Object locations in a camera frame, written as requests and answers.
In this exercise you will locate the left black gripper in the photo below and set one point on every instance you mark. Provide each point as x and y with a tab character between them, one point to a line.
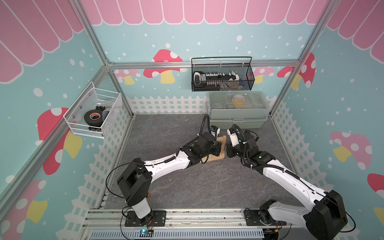
217	146

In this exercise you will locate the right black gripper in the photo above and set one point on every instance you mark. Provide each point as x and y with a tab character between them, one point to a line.
229	147

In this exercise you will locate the wooden jewelry display stand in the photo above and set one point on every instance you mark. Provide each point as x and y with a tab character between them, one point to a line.
220	152

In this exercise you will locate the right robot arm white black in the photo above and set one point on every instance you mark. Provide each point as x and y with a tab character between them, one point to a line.
322	213

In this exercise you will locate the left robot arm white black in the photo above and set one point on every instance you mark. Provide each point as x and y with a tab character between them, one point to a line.
135	181

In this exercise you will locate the green plastic storage box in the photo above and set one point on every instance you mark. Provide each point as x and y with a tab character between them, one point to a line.
224	114

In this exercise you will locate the yellow item in box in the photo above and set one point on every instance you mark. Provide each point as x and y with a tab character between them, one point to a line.
239	100

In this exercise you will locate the white black device in basket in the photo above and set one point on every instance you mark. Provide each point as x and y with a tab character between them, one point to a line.
210	80

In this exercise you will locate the green circuit board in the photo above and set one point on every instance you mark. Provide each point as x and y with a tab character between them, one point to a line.
146	233

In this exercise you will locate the black tape roll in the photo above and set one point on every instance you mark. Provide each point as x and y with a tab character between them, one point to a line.
94	118

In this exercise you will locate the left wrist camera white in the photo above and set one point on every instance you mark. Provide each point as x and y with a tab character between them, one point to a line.
215	131

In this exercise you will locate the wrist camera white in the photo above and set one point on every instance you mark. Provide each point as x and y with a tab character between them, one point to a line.
233	137
215	131

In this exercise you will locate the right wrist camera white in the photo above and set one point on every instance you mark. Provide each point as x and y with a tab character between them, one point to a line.
233	137

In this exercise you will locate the black wire mesh basket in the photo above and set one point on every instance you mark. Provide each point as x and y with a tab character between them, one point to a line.
239	65

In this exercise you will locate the white wire basket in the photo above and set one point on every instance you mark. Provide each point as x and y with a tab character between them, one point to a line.
93	98

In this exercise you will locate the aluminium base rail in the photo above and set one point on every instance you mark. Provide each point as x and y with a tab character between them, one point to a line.
188	224

